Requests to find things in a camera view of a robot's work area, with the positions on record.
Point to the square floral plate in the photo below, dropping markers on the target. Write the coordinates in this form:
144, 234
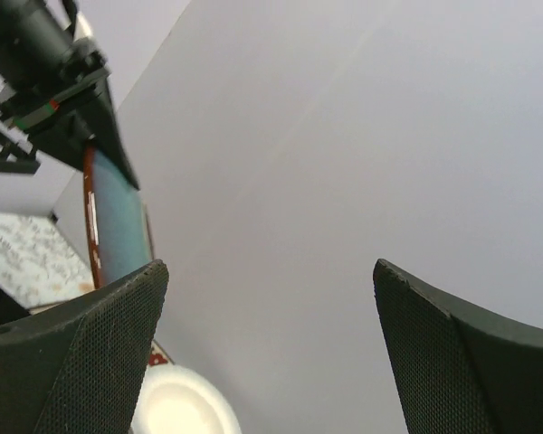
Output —
158, 356

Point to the large dark teal plate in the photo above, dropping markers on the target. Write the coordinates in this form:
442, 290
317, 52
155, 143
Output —
118, 231

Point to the white bowl plate rear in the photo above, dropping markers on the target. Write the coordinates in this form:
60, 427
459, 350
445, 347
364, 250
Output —
175, 399

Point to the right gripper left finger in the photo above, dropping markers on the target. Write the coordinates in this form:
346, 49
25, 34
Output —
78, 367

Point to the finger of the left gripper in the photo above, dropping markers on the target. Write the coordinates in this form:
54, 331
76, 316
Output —
113, 135

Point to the black wire dish rack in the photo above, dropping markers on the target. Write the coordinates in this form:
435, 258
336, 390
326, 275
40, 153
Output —
15, 158

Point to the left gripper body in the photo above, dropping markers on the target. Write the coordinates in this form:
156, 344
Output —
51, 71

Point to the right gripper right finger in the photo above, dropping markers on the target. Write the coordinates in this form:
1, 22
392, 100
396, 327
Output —
458, 368

